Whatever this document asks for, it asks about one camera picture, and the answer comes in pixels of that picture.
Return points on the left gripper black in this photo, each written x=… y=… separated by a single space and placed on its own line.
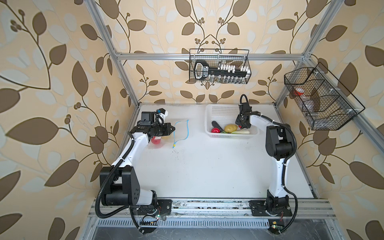
x=166 y=131

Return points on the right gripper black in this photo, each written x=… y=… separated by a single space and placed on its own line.
x=237 y=121

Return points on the clear zip top bag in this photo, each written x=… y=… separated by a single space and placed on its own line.
x=181 y=133

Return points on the red toy apple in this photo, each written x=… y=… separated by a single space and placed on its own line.
x=156 y=140

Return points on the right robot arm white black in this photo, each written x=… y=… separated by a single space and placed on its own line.
x=281 y=145

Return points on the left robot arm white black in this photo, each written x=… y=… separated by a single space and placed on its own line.
x=119 y=185

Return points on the white toy radish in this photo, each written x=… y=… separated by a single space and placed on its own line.
x=241 y=132

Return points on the yellow toy potato lower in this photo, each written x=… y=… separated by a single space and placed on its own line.
x=230 y=128

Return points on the white plastic basket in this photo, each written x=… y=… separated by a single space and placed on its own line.
x=225 y=115

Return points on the dark toy eggplant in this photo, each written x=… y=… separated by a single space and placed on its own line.
x=216 y=125

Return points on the red toy tomato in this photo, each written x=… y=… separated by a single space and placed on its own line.
x=215 y=130

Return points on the red capped clear bottle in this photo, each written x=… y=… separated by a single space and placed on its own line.
x=299 y=95

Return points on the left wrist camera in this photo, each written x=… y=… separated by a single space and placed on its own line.
x=156 y=118

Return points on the black wire basket back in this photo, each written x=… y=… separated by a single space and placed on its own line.
x=238 y=57

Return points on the black wire basket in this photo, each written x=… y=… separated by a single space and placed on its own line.
x=332 y=103
x=238 y=57

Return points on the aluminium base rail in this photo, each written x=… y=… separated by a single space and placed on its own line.
x=219 y=213

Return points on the black wire basket right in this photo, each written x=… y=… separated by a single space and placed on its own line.
x=332 y=103

